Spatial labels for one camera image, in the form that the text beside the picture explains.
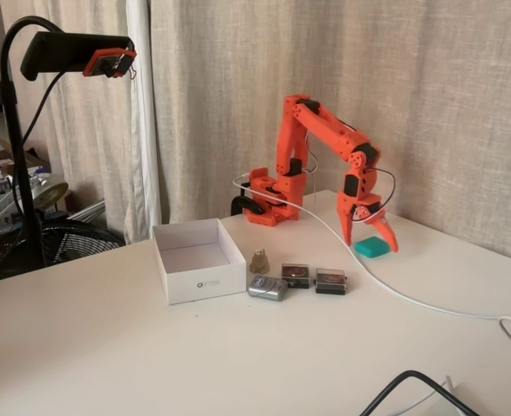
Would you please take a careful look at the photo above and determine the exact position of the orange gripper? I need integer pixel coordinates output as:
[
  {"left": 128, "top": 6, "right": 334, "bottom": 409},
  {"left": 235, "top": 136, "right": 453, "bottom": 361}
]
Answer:
[{"left": 335, "top": 191, "right": 400, "bottom": 254}]

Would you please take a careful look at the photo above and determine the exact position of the green rounded cube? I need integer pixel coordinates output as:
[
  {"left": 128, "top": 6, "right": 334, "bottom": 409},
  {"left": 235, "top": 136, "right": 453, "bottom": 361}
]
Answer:
[{"left": 353, "top": 236, "right": 389, "bottom": 259}]

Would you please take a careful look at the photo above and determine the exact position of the white cardboard box bin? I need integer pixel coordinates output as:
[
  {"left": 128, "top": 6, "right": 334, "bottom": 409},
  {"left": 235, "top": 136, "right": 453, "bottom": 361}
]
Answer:
[{"left": 152, "top": 218, "right": 247, "bottom": 306}]

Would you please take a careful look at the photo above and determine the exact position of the small black clear-lid case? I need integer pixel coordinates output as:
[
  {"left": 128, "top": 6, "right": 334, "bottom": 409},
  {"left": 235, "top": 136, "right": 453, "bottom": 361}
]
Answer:
[
  {"left": 280, "top": 263, "right": 312, "bottom": 290},
  {"left": 314, "top": 267, "right": 348, "bottom": 296}
]

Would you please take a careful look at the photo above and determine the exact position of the small beige bear figurine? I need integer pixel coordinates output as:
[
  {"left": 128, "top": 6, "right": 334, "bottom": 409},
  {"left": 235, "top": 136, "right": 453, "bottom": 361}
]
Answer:
[{"left": 249, "top": 245, "right": 270, "bottom": 274}]

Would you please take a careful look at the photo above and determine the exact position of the grey metal tin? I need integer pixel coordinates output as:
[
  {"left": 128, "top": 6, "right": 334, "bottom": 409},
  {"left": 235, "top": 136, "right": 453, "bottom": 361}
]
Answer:
[{"left": 246, "top": 274, "right": 289, "bottom": 301}]

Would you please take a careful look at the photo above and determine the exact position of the black table clamp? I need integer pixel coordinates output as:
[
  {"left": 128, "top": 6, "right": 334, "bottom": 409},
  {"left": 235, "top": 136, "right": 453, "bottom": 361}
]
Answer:
[{"left": 230, "top": 195, "right": 265, "bottom": 217}]

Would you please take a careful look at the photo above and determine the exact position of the beige linen curtain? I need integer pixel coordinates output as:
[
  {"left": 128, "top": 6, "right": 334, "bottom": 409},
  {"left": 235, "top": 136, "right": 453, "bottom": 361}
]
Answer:
[{"left": 151, "top": 0, "right": 511, "bottom": 265}]

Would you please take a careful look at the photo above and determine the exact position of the black floor fan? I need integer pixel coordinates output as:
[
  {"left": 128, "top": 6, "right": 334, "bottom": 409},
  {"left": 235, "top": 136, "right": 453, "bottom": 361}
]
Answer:
[{"left": 38, "top": 218, "right": 126, "bottom": 265}]

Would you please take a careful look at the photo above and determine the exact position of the beige round lamp head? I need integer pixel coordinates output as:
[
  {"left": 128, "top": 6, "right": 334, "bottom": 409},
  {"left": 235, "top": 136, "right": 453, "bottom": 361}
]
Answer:
[{"left": 33, "top": 180, "right": 70, "bottom": 210}]

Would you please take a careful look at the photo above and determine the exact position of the black gooseneck stand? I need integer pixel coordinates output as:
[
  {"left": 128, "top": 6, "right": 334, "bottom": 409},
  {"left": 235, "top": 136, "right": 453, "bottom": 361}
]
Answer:
[{"left": 0, "top": 16, "right": 66, "bottom": 270}]

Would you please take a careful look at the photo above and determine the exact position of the black gripper wire loop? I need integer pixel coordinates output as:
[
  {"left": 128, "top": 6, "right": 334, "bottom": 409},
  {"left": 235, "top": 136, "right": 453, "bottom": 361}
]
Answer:
[{"left": 359, "top": 167, "right": 398, "bottom": 226}]

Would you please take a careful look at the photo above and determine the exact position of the long white cable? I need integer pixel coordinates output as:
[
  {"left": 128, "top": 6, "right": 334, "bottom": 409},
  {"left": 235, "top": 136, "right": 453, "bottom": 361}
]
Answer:
[{"left": 232, "top": 172, "right": 511, "bottom": 330}]

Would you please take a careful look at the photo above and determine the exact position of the thick black cable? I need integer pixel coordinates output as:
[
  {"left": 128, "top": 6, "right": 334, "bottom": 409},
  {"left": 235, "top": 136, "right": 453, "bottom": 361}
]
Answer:
[{"left": 359, "top": 369, "right": 482, "bottom": 416}]

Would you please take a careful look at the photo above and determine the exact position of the orange camera mount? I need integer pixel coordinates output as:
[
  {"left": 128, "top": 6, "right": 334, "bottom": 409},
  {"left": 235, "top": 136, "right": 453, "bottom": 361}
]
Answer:
[{"left": 81, "top": 49, "right": 138, "bottom": 80}]

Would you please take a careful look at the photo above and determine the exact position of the thin black camera cable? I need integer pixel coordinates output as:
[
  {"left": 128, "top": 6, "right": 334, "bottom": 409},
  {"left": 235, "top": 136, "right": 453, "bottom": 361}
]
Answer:
[{"left": 0, "top": 71, "right": 66, "bottom": 292}]

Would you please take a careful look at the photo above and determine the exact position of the black camera holder bar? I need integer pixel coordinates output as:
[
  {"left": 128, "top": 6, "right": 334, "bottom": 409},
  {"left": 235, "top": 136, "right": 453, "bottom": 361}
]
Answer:
[{"left": 20, "top": 31, "right": 135, "bottom": 82}]

